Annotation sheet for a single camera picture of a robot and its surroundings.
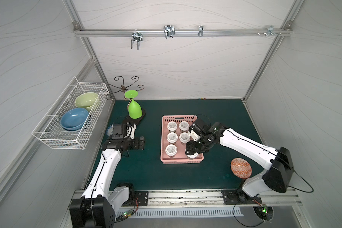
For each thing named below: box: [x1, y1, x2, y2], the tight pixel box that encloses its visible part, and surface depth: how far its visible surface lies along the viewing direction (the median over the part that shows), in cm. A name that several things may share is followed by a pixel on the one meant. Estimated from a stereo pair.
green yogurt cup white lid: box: [167, 121, 178, 133], surface depth 97 cm
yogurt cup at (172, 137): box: [166, 132, 179, 145], surface depth 92 cm
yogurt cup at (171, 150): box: [164, 144, 178, 158], surface depth 86 cm
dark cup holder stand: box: [105, 76, 146, 126], surface depth 88 cm
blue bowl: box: [60, 107, 89, 132], surface depth 64 cm
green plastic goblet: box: [124, 89, 143, 120], surface depth 85 cm
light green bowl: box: [74, 92, 99, 112], surface depth 73 cm
